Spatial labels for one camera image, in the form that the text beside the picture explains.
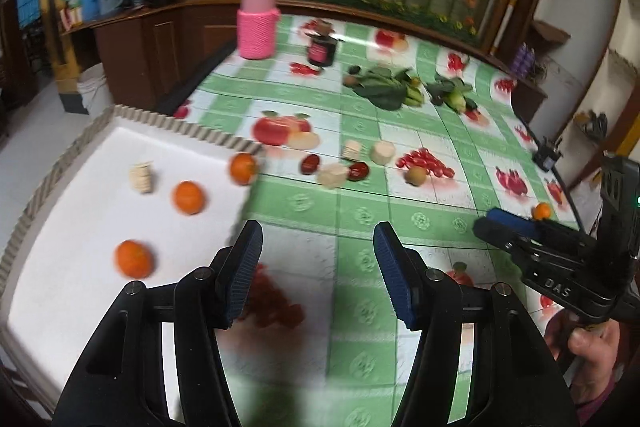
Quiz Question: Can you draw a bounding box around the dark green leafy vegetable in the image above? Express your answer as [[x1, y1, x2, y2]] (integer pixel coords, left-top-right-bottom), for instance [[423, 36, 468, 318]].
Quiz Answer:
[[425, 74, 473, 100]]

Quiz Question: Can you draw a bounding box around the white tray with striped rim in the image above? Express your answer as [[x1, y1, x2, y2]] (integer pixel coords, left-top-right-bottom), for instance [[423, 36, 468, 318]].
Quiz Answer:
[[0, 104, 266, 418]]

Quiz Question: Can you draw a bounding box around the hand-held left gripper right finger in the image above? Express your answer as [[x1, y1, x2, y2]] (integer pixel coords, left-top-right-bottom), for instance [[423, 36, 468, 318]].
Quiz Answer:
[[372, 222, 581, 427]]

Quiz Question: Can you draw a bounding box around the black cable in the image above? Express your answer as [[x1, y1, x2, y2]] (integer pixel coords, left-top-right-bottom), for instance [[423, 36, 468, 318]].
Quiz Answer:
[[515, 107, 588, 230]]

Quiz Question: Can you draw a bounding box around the dark jar with pink label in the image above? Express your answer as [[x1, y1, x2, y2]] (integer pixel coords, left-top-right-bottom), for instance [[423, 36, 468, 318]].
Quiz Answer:
[[306, 21, 346, 68]]

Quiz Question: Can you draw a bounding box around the black clamp device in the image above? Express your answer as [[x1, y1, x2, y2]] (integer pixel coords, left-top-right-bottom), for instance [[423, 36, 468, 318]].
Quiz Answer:
[[532, 138, 563, 172]]

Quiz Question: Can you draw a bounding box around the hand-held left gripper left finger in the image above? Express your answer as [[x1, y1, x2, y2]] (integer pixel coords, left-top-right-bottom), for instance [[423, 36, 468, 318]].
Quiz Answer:
[[50, 220, 264, 427]]

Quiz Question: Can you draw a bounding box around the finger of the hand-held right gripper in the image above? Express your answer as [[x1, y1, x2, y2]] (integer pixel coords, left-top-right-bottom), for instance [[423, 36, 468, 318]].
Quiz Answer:
[[487, 208, 593, 253], [472, 218, 541, 258]]

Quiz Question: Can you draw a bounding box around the person's right hand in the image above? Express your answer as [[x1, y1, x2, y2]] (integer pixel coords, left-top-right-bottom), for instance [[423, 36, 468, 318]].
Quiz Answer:
[[545, 309, 628, 408]]

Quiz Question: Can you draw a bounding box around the green bok choy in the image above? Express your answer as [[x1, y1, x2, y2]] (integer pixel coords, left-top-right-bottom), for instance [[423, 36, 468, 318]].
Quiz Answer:
[[352, 64, 426, 110]]

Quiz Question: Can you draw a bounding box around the corn cob with husk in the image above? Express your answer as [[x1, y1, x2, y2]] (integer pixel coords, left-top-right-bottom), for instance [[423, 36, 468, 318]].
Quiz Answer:
[[440, 89, 476, 112]]

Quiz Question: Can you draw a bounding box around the person's right forearm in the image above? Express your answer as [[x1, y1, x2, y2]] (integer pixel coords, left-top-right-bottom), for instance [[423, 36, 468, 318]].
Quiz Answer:
[[575, 387, 626, 427]]

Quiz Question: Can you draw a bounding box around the green checked fruit-print tablecloth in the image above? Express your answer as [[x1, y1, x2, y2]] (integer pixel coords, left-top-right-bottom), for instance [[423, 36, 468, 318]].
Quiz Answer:
[[170, 14, 588, 427]]

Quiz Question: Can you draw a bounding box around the pink bottle with knitted sleeve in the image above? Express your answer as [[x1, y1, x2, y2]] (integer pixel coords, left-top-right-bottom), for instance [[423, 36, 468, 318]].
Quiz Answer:
[[236, 0, 280, 60]]

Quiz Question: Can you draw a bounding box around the red and white box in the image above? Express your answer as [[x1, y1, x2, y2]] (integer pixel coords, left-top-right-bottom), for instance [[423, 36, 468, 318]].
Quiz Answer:
[[60, 7, 83, 32]]

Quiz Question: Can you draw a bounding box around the brown wooden cabinet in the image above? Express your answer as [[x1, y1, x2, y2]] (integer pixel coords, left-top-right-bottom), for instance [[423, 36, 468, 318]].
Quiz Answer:
[[92, 4, 241, 110]]

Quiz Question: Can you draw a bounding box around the white plastic bucket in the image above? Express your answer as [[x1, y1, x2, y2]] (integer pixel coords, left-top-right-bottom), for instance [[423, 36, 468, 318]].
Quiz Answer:
[[77, 64, 115, 118]]

